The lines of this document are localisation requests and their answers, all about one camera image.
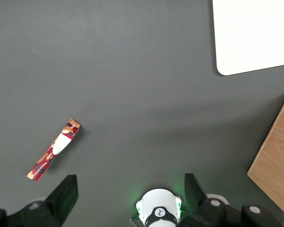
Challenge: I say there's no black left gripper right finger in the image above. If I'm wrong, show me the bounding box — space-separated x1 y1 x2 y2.
177 173 284 227

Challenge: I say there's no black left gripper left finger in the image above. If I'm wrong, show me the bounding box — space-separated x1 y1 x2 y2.
0 174 79 227

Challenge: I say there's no red cookie box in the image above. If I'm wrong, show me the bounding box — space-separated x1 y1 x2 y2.
27 118 82 182

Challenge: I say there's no white rectangular tray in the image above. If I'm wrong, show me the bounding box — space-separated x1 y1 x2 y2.
212 0 284 77

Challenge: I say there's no wooden drawer cabinet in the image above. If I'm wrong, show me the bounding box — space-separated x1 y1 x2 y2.
247 90 284 220

